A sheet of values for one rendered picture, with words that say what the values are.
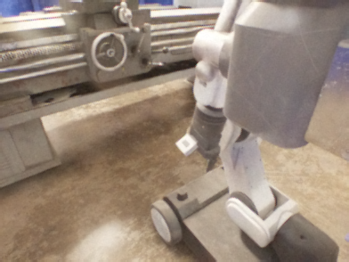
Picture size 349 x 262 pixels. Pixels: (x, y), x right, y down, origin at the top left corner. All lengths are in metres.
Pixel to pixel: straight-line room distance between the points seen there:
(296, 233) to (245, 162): 0.28
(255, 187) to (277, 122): 0.74
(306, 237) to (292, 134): 0.72
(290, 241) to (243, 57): 0.76
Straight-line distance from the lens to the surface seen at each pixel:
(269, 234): 0.87
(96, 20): 1.36
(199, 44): 0.24
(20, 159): 1.61
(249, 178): 0.88
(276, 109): 0.17
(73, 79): 1.56
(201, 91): 0.53
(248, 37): 0.17
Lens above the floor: 1.00
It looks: 33 degrees down
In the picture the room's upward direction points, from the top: 1 degrees clockwise
